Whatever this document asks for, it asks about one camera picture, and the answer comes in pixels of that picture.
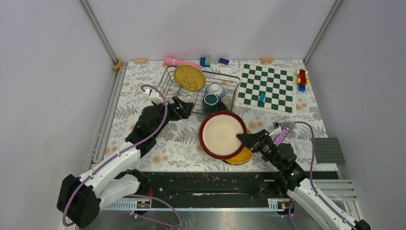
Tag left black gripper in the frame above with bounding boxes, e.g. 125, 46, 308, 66
152, 96, 194, 138

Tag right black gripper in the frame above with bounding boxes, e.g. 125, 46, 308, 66
236, 129, 282, 169

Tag yellow dotted scalloped plate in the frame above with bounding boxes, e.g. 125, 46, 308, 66
225, 147, 254, 163

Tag yellow woven bamboo tray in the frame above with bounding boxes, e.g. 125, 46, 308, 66
173, 64, 206, 92

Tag dark green mug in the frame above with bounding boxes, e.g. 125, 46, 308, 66
203, 93, 224, 114

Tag beige plate dark red rim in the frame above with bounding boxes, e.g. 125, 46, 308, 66
198, 111, 247, 160

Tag mint green flower plate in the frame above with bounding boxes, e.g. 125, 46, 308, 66
221, 160, 250, 167

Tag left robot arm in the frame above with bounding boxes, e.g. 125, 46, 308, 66
56, 96, 194, 228

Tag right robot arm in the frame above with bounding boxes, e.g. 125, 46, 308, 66
237, 130, 371, 230

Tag purple glitter tube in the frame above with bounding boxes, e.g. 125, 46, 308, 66
273, 128, 289, 146

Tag floral tablecloth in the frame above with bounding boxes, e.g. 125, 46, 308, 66
104, 61, 327, 172

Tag teal block on chessboard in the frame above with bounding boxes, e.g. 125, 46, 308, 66
257, 93, 265, 108

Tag blue white patterned bowl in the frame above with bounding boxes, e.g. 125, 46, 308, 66
204, 83, 226, 99

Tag pink toy bat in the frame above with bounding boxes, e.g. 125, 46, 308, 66
164, 57, 202, 69

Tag blue grey lego bricks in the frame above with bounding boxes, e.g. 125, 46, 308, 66
200, 55, 211, 68

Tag green white chessboard mat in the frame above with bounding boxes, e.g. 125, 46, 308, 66
235, 63, 297, 115

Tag purple lego brick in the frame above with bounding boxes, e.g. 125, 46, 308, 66
218, 58, 230, 66

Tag left wooden block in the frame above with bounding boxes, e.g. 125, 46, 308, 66
134, 58, 147, 64

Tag grey lego baseplate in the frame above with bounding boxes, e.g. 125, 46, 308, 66
314, 138, 345, 164

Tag red yellow blue lego toy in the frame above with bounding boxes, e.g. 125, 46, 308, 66
296, 69, 310, 92

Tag corner wooden block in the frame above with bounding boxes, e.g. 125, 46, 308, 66
112, 59, 124, 71

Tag right wooden block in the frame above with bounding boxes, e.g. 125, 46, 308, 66
260, 57, 274, 65

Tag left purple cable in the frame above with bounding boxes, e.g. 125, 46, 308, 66
62, 84, 183, 229

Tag black wire dish rack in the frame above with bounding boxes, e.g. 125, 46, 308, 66
159, 65, 240, 117

